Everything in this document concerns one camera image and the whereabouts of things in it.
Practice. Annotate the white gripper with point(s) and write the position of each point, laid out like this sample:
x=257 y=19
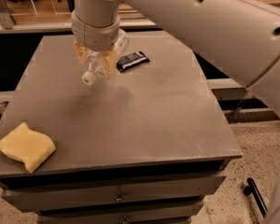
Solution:
x=94 y=34

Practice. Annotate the clear plastic water bottle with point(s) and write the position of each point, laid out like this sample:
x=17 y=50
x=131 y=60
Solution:
x=103 y=63

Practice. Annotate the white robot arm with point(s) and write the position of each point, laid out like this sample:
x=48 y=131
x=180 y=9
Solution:
x=239 y=37

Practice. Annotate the yellow sponge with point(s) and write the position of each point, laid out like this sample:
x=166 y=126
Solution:
x=27 y=146

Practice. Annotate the dark snack bar wrapper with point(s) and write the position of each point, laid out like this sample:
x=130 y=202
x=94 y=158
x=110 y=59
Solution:
x=133 y=59

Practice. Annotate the grey drawer cabinet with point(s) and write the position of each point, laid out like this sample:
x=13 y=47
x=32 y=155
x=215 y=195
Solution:
x=155 y=133

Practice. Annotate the upper drawer knob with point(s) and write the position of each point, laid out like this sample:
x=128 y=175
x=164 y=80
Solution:
x=119 y=198

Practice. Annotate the drawer knob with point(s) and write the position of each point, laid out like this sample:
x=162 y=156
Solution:
x=125 y=221
x=119 y=198

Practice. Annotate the lower drawer knob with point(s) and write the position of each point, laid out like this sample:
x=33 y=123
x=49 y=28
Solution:
x=125 y=221

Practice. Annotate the black metal leg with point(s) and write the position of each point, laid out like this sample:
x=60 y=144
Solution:
x=252 y=189

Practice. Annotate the metal shelf rail frame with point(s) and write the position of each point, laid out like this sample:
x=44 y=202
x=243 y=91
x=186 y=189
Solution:
x=35 y=16

